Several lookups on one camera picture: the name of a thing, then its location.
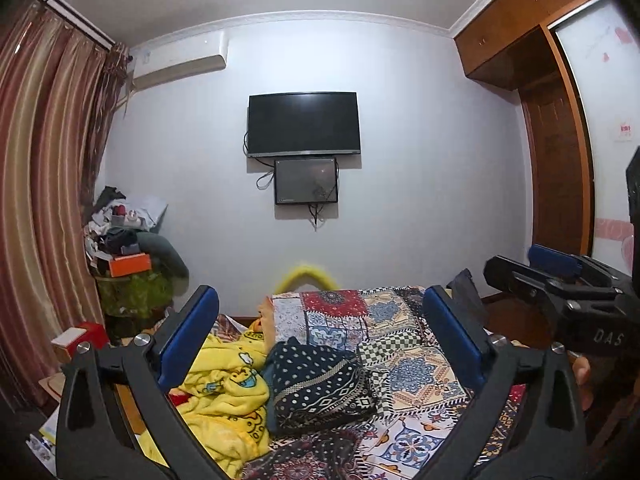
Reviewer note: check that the wooden stool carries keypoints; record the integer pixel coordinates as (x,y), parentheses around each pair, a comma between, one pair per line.
(52,385)

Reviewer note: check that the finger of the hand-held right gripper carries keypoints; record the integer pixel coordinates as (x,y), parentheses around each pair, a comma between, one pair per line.
(510,272)
(550,259)

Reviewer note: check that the patchwork printed bed sheet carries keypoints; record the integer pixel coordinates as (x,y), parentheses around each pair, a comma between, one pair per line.
(415,375)

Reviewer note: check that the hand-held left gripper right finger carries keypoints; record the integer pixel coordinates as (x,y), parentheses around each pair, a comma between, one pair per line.
(455,340)

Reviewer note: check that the yellow curved cushion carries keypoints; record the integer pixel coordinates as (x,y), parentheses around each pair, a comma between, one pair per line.
(305,272)

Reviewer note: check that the wooden wardrobe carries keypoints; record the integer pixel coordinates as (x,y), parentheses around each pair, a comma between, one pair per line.
(555,160)

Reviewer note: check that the pile of clutter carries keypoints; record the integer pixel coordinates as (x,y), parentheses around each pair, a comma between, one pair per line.
(115,220)

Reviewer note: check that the person's right hand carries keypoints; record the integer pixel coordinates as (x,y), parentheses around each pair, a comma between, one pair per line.
(582,380)

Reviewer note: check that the navy patterned garment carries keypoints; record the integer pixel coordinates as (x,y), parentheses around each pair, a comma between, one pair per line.
(315,385)

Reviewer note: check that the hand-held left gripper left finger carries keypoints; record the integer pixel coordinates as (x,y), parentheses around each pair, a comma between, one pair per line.
(187,340)

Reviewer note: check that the red and white box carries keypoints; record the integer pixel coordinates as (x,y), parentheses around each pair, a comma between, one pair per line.
(82,340)

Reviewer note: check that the orange fleece blanket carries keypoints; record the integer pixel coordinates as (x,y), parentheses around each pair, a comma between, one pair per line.
(266,327)

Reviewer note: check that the orange box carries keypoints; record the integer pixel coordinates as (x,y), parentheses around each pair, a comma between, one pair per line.
(130,265)

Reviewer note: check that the red and white door sticker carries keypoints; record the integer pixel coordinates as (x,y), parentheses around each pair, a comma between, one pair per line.
(624,131)

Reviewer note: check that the striped brown curtain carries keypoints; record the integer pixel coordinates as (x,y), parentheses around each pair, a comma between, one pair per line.
(45,185)

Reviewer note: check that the yellow cartoon blanket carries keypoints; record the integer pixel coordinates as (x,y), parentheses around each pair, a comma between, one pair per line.
(225,400)

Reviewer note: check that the black wall television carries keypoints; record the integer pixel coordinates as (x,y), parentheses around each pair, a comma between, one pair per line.
(302,122)

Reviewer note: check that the green table cloth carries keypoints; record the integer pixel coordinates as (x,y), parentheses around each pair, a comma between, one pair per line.
(135,292)

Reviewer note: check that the white sliding wardrobe door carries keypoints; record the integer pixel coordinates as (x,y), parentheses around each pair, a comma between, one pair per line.
(610,85)

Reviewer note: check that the grey-blue bag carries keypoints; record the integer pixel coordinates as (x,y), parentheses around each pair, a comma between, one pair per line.
(467,295)

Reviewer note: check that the white air conditioner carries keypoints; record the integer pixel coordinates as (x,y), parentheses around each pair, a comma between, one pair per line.
(180,57)

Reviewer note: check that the white curtain rail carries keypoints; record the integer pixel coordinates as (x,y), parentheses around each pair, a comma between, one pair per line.
(75,17)

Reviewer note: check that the grey-green pillow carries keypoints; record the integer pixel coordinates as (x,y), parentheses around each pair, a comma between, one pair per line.
(165,255)

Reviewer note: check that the wooden upper cabinet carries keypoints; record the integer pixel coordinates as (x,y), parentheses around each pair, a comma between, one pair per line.
(510,30)

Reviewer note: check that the small black wall monitor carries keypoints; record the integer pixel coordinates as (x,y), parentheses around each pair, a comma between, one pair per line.
(306,181)

